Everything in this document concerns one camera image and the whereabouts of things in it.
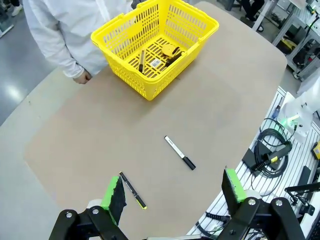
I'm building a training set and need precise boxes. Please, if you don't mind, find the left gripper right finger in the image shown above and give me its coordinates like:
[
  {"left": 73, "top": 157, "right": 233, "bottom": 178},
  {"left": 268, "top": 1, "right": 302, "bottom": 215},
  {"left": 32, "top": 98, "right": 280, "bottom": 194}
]
[{"left": 216, "top": 168, "right": 307, "bottom": 240}]

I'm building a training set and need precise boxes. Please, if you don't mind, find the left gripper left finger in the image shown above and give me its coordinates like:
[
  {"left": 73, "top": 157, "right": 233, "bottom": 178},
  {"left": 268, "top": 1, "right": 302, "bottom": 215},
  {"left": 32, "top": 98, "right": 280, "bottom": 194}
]
[{"left": 48, "top": 175, "right": 131, "bottom": 240}]

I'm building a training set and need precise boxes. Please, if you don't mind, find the yellow tape measure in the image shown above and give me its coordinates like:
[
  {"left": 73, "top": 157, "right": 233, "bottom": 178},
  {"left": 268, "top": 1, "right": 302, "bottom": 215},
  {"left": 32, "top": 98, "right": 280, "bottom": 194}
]
[{"left": 160, "top": 44, "right": 188, "bottom": 68}]

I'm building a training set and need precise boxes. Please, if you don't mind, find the person's right forearm white sleeve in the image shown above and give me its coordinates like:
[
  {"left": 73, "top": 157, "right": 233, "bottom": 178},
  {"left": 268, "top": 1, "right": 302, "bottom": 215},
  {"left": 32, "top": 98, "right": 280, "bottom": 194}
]
[{"left": 44, "top": 42, "right": 85, "bottom": 79}]

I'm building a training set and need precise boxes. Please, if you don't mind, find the yellow plastic shopping basket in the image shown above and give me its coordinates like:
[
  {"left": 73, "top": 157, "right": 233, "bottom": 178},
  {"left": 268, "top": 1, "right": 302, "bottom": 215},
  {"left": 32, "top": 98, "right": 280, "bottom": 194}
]
[{"left": 90, "top": 0, "right": 220, "bottom": 102}]

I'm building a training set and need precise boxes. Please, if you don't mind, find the person in white jacket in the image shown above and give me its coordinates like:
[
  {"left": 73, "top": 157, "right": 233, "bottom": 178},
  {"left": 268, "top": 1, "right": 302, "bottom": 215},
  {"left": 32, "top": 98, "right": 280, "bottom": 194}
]
[{"left": 22, "top": 0, "right": 135, "bottom": 78}]

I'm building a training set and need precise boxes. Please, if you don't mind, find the person's right hand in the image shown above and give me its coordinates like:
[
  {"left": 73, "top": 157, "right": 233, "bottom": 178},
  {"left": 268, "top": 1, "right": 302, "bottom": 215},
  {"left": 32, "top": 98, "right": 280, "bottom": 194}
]
[{"left": 72, "top": 69, "right": 92, "bottom": 85}]

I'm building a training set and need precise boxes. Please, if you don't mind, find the black pen yellow tip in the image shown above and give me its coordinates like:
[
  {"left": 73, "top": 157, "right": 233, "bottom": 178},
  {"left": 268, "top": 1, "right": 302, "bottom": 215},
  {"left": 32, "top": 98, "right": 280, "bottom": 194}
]
[{"left": 118, "top": 171, "right": 148, "bottom": 210}]

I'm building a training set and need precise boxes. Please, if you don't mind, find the black power adapter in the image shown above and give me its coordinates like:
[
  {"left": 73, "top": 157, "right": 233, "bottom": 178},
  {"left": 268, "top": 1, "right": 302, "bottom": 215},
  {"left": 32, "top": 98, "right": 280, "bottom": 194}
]
[{"left": 241, "top": 148, "right": 267, "bottom": 174}]

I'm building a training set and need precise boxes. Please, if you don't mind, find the black grey handheld device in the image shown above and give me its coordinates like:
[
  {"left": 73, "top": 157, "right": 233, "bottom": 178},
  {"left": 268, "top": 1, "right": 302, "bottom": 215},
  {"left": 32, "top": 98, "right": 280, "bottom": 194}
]
[{"left": 264, "top": 141, "right": 293, "bottom": 166}]

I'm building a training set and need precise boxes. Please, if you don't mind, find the white marker black cap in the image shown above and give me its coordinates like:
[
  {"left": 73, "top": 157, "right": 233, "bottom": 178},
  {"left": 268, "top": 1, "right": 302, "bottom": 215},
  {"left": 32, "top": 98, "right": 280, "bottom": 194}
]
[{"left": 163, "top": 135, "right": 197, "bottom": 172}]

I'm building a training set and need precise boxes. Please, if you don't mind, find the yellow black box device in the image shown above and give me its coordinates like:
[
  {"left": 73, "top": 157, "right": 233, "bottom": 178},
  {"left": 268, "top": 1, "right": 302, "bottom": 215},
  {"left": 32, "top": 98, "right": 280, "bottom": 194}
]
[{"left": 310, "top": 140, "right": 320, "bottom": 160}]

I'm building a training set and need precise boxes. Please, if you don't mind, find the white slotted base plate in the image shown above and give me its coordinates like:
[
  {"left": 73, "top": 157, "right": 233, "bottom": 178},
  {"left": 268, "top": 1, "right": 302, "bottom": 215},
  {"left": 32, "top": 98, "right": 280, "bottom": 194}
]
[{"left": 186, "top": 86, "right": 320, "bottom": 240}]

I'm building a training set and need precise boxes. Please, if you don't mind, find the black coiled cable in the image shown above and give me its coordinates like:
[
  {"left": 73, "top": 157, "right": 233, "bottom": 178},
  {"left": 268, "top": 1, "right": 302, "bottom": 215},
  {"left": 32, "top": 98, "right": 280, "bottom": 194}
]
[{"left": 254, "top": 117, "right": 294, "bottom": 179}]

